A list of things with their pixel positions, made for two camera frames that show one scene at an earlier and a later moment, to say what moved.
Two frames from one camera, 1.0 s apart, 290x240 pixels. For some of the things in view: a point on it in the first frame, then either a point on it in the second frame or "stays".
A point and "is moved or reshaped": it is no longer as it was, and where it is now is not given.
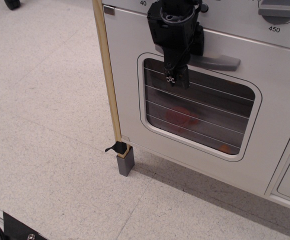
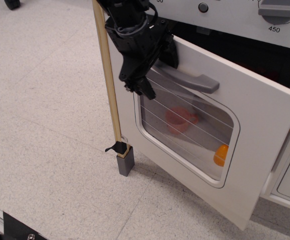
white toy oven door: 234,124 is moved or reshaped
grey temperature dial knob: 278,12 stays
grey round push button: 204,7 stays
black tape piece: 119,146 stays
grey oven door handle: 222,62 → 199,83
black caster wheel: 13,4 stays
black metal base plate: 14,229 stays
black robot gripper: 175,29 → 140,48
